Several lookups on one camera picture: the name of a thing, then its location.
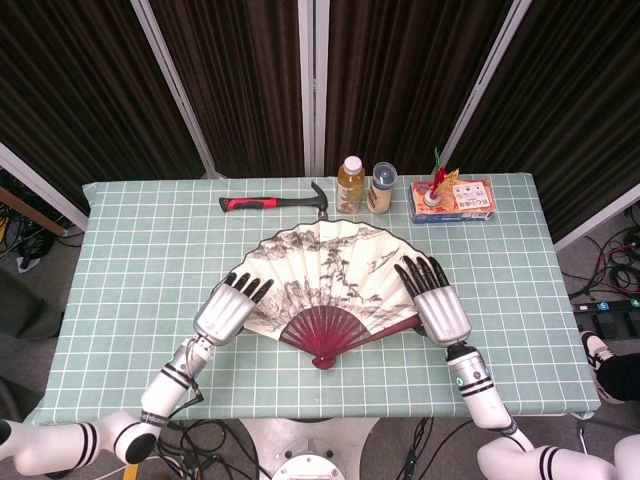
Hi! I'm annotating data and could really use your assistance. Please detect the white black sneaker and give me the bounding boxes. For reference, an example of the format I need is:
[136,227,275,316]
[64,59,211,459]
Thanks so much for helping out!
[580,330,615,401]

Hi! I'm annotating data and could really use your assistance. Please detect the red yellow feather shuttlecock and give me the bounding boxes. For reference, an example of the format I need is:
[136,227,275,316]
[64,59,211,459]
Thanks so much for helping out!
[423,146,460,209]

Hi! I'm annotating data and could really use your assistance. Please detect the beige jar clear lid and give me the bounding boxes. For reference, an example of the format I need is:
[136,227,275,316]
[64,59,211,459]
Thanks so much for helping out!
[367,161,398,215]

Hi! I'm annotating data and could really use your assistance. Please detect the tangled black floor cables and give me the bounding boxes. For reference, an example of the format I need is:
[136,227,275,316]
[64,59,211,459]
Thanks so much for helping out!
[567,209,640,301]
[0,169,86,271]
[149,419,264,480]

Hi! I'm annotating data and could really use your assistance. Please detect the black power strip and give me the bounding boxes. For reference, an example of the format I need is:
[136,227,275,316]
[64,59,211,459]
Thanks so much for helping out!
[574,298,640,315]

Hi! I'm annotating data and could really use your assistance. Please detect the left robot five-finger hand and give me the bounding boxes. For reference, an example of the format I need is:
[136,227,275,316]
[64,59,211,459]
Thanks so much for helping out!
[192,272,275,347]

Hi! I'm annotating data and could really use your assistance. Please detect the dark ribbed partition panel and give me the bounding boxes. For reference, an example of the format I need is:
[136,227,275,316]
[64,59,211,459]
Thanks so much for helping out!
[0,0,224,232]
[314,0,532,177]
[442,0,640,251]
[149,0,315,179]

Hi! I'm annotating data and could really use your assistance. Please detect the paper folding fan red ribs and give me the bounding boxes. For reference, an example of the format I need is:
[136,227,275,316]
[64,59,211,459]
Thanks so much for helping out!
[212,219,441,371]

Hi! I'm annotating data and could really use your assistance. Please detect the person's black trouser leg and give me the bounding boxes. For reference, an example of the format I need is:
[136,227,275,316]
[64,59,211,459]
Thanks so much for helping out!
[597,351,640,404]

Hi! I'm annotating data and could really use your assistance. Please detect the green grid tablecloth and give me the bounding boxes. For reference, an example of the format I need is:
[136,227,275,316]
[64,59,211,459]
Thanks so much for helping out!
[37,172,601,426]

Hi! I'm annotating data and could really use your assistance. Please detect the yellow tea bottle white cap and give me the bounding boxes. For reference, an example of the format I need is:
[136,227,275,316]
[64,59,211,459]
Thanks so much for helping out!
[335,155,364,215]

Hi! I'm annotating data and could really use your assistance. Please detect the orange blue tissue pack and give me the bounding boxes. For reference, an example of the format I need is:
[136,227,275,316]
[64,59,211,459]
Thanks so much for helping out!
[409,178,494,225]

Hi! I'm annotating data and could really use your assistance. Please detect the brown wooden bar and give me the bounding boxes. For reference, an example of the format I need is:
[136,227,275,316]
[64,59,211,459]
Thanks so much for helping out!
[0,187,69,236]

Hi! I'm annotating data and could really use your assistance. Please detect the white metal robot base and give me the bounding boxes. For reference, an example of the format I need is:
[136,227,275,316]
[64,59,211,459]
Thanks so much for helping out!
[237,417,381,480]

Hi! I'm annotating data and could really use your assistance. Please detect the claw hammer red black handle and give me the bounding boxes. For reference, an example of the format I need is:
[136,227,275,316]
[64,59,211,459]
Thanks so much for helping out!
[218,181,330,222]

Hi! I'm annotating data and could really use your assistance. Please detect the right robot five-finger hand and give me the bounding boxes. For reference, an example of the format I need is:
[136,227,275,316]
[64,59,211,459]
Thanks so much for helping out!
[393,254,473,349]

